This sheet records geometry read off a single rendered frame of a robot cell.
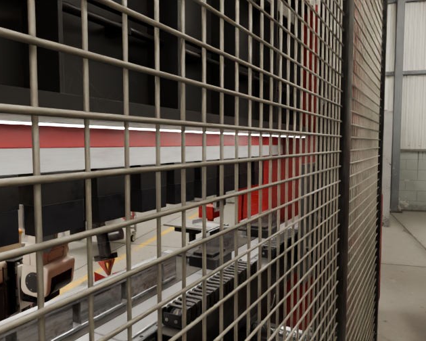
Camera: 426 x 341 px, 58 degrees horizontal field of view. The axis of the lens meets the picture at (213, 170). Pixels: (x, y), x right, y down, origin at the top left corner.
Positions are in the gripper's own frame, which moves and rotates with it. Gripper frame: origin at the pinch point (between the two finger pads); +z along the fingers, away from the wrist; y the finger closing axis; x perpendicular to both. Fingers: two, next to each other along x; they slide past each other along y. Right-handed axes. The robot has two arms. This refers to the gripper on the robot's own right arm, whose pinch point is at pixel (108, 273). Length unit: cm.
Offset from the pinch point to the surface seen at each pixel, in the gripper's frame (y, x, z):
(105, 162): 64, -41, -37
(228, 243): 38, 46, -2
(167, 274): 45.1, -6.0, 3.1
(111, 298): 49, -36, 4
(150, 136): 63, -19, -46
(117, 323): 76, -54, 7
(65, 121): 90, -69, -38
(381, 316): 47, 220, 88
